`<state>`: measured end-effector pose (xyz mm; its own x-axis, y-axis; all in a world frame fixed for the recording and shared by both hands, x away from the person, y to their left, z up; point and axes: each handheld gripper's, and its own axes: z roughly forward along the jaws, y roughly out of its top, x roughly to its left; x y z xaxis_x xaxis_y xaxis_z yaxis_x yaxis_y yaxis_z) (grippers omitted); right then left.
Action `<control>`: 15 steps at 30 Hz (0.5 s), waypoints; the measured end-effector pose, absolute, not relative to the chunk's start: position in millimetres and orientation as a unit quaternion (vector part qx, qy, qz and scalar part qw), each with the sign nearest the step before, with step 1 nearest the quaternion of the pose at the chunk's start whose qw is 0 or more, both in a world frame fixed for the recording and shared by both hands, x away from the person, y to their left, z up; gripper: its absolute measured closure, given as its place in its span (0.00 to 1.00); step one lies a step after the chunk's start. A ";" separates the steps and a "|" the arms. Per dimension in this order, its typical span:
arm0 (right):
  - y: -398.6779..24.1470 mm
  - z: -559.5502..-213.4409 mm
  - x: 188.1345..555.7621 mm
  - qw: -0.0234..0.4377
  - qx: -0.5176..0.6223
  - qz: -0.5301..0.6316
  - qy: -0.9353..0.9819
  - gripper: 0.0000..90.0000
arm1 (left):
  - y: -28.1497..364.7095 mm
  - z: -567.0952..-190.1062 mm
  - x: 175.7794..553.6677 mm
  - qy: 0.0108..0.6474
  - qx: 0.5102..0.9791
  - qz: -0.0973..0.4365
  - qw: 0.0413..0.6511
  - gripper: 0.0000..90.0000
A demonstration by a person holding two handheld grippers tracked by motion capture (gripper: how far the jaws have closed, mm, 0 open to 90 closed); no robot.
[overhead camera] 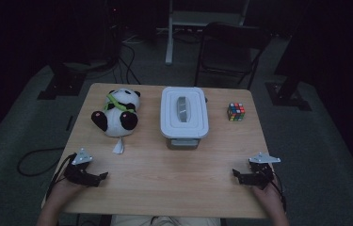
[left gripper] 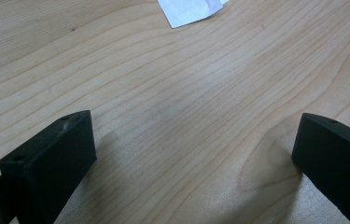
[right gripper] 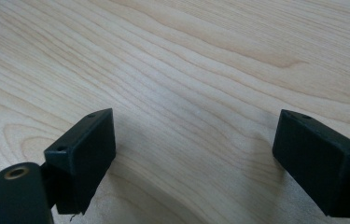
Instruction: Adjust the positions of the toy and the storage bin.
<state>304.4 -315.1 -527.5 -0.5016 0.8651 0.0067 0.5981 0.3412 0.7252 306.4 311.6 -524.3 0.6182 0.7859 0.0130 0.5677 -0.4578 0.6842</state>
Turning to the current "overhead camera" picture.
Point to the black folding chair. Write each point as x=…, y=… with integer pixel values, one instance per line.
x=227, y=58

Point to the white storage box lid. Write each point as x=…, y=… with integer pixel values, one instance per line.
x=184, y=125

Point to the colourful puzzle cube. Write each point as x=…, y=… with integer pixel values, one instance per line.
x=236, y=112

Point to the person's left hand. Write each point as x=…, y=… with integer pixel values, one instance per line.
x=66, y=192

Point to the black stand base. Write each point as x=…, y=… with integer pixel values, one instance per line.
x=285, y=97
x=61, y=84

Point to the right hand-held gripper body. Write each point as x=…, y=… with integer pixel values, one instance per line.
x=262, y=174

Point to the clear plastic storage box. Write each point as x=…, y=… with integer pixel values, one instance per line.
x=183, y=143

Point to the panda plush toy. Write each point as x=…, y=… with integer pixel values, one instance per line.
x=116, y=121

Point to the person's right hand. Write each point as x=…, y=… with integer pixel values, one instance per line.
x=269, y=196

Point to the small black strip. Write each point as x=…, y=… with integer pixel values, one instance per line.
x=69, y=123

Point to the white metal desk frame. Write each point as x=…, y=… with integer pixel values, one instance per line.
x=196, y=17

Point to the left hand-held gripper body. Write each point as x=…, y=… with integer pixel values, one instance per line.
x=78, y=174

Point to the dark equipment tower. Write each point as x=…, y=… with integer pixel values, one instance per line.
x=113, y=28

